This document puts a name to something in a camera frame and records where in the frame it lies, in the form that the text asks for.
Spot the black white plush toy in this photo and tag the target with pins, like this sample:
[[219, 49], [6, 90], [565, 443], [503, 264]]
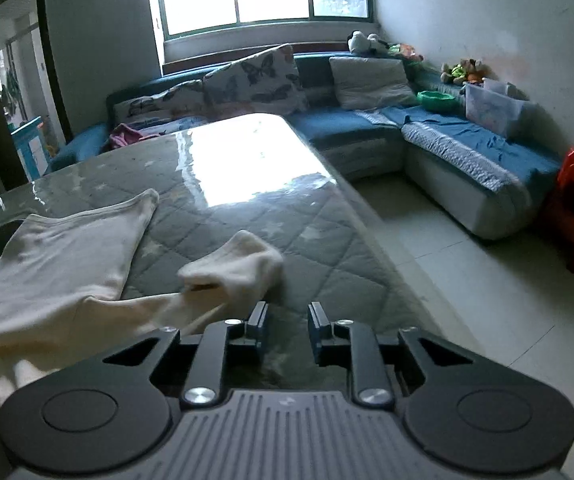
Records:
[[372, 44]]

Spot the grey quilted star table cover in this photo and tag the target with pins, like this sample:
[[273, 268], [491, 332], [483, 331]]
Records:
[[254, 173]]

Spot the clear plastic storage box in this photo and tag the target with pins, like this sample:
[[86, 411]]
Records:
[[497, 112]]

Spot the pink crumpled garment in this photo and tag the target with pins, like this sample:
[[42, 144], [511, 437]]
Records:
[[123, 136]]

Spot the cream knit garment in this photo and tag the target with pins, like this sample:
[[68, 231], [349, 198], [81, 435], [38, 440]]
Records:
[[61, 281]]

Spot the green plastic bowl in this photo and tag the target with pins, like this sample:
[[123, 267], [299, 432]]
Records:
[[437, 102]]

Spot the blue corner sofa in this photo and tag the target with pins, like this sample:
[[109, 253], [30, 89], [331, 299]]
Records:
[[492, 186]]

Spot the grey square cushion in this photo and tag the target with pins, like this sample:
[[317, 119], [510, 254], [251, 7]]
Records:
[[368, 83]]

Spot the blue white cabinet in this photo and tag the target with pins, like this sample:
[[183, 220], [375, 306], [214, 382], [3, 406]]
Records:
[[31, 148]]

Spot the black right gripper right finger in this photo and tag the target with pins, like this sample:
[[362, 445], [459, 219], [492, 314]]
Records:
[[354, 347]]

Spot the butterfly print pillow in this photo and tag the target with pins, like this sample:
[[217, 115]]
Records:
[[184, 99], [267, 82]]

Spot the colourful plush toys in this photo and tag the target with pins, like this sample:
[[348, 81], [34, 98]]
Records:
[[467, 71]]

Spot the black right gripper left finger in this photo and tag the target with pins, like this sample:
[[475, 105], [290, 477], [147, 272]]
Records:
[[233, 340]]

